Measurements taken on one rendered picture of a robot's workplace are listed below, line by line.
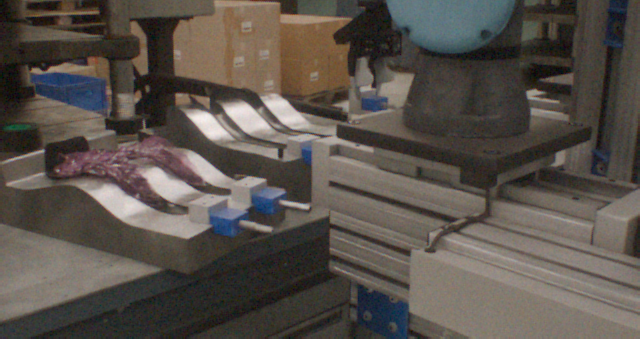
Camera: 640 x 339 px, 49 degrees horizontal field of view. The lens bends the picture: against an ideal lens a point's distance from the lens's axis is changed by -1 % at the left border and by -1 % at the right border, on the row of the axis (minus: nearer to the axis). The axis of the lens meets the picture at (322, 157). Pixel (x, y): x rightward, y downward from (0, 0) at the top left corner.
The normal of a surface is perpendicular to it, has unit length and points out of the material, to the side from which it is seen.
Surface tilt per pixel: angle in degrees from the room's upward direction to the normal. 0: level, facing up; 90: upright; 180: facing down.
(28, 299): 0
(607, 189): 90
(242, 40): 83
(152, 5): 90
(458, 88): 72
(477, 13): 98
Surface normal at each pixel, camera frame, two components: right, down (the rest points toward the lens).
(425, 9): -0.32, 0.37
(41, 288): 0.01, -0.97
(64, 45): 0.12, 0.26
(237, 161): -0.72, 0.18
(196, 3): 0.70, 0.19
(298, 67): -0.55, 0.21
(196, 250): 0.88, 0.14
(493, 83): 0.26, -0.05
